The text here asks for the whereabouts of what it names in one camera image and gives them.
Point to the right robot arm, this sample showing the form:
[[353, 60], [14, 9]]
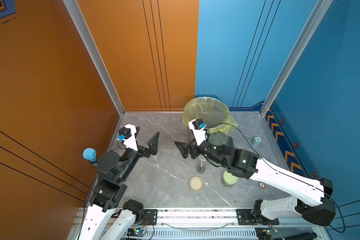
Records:
[[308, 198]]

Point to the right circuit board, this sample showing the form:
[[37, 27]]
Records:
[[269, 232]]

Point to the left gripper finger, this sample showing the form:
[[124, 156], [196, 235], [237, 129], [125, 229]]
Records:
[[137, 131], [153, 144]]

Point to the cream jar lid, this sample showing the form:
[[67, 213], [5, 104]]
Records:
[[196, 183]]

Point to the yellow trash bag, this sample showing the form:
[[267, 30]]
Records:
[[210, 114]]

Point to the red poker chip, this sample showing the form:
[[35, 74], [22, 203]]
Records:
[[262, 185]]

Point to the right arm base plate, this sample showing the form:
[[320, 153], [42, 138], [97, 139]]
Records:
[[251, 217]]

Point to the left green circuit board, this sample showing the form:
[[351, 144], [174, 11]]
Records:
[[136, 233]]

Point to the jar with green lid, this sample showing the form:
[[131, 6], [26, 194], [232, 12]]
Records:
[[228, 179]]

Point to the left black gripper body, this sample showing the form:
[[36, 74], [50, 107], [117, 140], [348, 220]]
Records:
[[140, 152]]

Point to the tall jar with clear lid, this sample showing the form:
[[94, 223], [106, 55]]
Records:
[[201, 167]]

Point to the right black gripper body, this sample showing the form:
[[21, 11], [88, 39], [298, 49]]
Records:
[[205, 149]]

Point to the aluminium front rail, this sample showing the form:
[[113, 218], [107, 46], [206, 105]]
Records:
[[214, 224]]

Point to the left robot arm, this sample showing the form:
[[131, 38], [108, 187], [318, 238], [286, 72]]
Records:
[[103, 221]]

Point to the blue foam-tipped microphone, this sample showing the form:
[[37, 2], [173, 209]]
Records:
[[90, 154]]

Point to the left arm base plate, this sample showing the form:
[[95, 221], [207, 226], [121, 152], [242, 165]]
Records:
[[151, 215]]

